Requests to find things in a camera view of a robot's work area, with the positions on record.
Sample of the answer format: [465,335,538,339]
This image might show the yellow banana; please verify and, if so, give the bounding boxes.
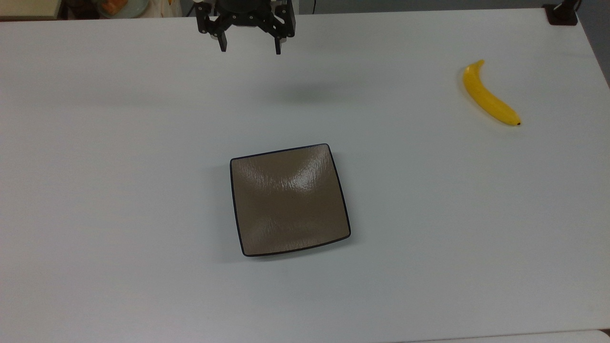
[463,60,521,127]

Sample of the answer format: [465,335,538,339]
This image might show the pale dish with orange food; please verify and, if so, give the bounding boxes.
[98,0,149,19]

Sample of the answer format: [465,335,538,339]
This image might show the beige side table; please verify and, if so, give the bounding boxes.
[0,0,63,20]

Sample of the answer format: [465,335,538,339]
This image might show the black table clamp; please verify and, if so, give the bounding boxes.
[543,0,581,26]

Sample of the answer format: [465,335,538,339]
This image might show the square brown ceramic plate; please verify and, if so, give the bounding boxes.
[230,143,352,258]

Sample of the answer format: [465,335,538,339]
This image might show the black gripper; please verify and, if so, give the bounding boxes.
[195,0,296,55]

